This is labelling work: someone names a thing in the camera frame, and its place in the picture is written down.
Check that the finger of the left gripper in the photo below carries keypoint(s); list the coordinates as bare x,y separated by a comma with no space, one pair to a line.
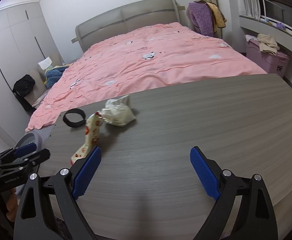
20,151
31,160

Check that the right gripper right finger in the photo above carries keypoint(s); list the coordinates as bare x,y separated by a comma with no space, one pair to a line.
242,209

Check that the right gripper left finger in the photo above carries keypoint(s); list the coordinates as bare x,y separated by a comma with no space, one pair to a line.
35,216

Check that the black elastic band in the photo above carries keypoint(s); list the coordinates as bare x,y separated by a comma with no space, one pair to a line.
74,118

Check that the red yellow snack wrapper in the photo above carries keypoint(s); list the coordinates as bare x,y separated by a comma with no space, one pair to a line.
92,132

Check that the written paper ball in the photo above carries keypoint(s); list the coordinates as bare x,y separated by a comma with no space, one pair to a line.
117,112

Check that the grey perforated laundry basket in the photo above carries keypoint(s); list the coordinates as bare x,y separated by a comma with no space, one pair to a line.
31,137

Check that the magazine on chair seat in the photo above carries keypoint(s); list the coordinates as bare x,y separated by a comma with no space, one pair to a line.
38,102

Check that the black clothing on chair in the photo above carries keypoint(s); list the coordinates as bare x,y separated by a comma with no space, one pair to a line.
22,88

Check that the beige chair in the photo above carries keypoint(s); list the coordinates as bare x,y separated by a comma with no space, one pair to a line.
39,77

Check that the blue blanket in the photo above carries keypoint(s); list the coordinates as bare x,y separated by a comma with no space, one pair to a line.
52,75

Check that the white tissue pack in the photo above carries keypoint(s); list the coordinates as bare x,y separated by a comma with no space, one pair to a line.
46,63

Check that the white wardrobe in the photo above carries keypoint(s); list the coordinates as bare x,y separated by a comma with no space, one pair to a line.
25,40

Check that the grey bed with headboard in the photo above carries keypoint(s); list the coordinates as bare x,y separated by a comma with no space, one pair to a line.
125,19

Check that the pink storage box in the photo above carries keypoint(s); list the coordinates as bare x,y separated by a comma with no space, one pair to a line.
272,64

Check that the pink duvet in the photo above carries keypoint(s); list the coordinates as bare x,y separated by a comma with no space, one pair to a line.
150,57

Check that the beige cloth on box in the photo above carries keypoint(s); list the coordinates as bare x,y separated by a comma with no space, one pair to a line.
267,44

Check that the yellow orange garment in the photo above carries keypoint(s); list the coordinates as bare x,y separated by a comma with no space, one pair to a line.
219,21

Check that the purple fuzzy garment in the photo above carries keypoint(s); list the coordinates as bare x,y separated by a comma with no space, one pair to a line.
201,17

